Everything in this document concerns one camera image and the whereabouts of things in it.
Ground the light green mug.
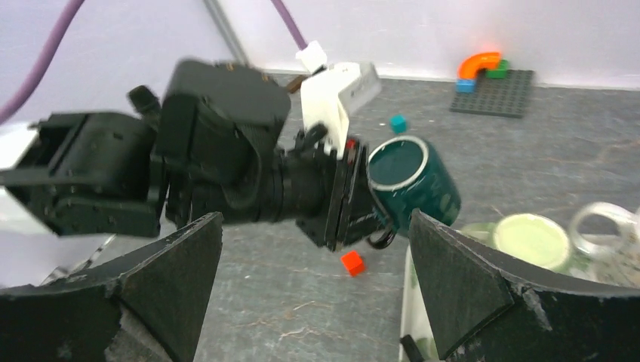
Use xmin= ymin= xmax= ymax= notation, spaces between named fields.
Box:
xmin=460 ymin=213 xmax=573 ymax=272

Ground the grey lego baseplate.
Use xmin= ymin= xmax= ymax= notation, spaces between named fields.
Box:
xmin=449 ymin=69 xmax=535 ymax=118

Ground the red cube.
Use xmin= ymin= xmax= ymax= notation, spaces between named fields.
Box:
xmin=340 ymin=250 xmax=366 ymax=278

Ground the dark green mug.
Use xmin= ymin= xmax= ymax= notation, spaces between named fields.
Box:
xmin=367 ymin=135 xmax=461 ymax=250

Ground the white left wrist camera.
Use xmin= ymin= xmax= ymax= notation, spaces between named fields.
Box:
xmin=296 ymin=41 xmax=382 ymax=160

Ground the orange curved lego brick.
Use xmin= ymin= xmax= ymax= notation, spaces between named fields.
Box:
xmin=457 ymin=52 xmax=502 ymax=80

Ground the white striped mug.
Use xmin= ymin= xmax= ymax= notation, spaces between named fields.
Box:
xmin=568 ymin=202 xmax=639 ymax=289

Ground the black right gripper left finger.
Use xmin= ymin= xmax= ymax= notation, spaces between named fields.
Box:
xmin=1 ymin=213 xmax=223 ymax=361

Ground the teal cube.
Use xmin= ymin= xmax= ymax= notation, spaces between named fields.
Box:
xmin=389 ymin=115 xmax=408 ymax=134

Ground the blue lego brick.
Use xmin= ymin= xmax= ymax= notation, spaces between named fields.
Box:
xmin=455 ymin=78 xmax=476 ymax=94

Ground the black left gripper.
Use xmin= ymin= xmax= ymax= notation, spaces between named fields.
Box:
xmin=296 ymin=137 xmax=395 ymax=252

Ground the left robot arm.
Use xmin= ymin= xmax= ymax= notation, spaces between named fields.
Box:
xmin=1 ymin=59 xmax=395 ymax=251

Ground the floral white tray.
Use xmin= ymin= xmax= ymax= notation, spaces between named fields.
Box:
xmin=398 ymin=222 xmax=640 ymax=362

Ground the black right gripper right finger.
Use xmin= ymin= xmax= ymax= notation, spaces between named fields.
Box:
xmin=408 ymin=209 xmax=640 ymax=362

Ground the green lego brick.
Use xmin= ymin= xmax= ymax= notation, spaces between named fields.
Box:
xmin=485 ymin=59 xmax=510 ymax=79

